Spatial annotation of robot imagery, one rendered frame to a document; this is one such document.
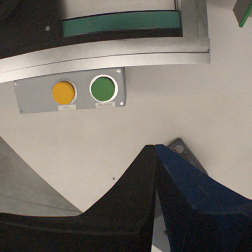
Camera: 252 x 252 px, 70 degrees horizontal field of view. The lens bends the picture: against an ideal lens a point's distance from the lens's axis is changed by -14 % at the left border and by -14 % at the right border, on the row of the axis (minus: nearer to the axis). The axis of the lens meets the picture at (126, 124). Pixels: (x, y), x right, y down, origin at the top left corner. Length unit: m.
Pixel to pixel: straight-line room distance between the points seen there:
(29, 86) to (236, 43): 0.44
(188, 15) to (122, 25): 0.11
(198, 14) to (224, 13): 0.14
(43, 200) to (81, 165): 1.49
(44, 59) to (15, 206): 2.02
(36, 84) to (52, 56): 0.06
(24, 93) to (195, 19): 0.33
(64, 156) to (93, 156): 0.08
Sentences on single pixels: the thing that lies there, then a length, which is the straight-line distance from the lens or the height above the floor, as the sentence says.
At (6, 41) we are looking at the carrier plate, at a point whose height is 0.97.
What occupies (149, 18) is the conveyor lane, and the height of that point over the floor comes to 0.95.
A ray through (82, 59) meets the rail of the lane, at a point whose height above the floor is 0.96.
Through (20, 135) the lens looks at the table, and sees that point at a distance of 0.57.
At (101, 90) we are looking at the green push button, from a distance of 0.34.
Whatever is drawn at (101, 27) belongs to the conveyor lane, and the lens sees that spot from 0.36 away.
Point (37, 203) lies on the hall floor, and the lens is 2.08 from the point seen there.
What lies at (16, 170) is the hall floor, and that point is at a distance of 1.91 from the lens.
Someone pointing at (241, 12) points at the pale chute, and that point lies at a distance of 0.33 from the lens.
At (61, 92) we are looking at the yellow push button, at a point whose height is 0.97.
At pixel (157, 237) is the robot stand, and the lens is 0.41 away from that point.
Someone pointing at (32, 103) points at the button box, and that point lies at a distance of 0.40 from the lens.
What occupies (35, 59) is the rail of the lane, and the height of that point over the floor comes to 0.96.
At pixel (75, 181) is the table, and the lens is 0.59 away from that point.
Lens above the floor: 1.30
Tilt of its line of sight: 68 degrees down
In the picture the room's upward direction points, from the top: 175 degrees counter-clockwise
